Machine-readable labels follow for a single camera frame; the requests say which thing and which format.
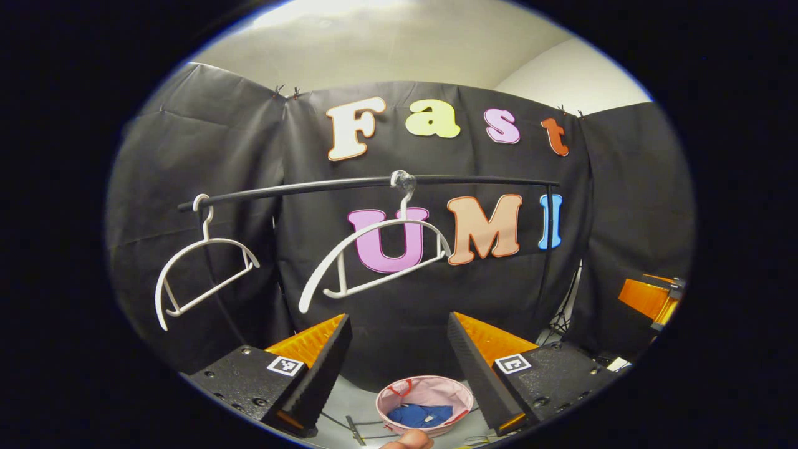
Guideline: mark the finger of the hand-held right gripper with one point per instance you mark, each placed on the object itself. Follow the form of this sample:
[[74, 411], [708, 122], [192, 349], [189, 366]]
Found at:
[[645, 298], [664, 279]]

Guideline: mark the white flat floor object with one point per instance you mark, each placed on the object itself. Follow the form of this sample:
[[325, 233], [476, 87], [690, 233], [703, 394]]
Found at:
[[617, 363]]

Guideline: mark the pink laundry hamper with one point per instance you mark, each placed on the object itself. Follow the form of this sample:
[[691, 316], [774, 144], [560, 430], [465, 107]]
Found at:
[[430, 390]]

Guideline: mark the black clothes rack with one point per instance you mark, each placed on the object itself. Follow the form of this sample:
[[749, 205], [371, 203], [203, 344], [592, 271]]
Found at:
[[299, 187]]

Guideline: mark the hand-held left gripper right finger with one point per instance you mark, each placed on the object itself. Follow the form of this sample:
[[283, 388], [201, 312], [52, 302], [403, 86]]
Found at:
[[480, 380]]

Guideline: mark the white plastic hanger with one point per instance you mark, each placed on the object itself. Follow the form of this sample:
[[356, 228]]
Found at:
[[158, 304], [340, 247]]

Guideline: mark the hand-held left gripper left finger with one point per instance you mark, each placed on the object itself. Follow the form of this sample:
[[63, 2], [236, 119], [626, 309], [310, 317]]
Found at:
[[324, 380]]

